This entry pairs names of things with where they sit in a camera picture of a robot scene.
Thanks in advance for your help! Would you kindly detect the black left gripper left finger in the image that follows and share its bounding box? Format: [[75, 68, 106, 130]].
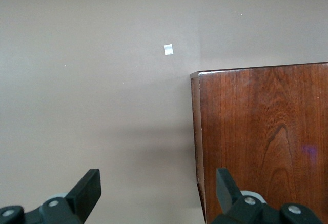
[[0, 168, 102, 224]]

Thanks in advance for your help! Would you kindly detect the dark wooden drawer cabinet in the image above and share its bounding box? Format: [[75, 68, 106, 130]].
[[190, 62, 328, 224]]

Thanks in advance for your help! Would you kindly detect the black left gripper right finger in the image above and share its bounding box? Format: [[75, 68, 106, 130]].
[[210, 168, 324, 224]]

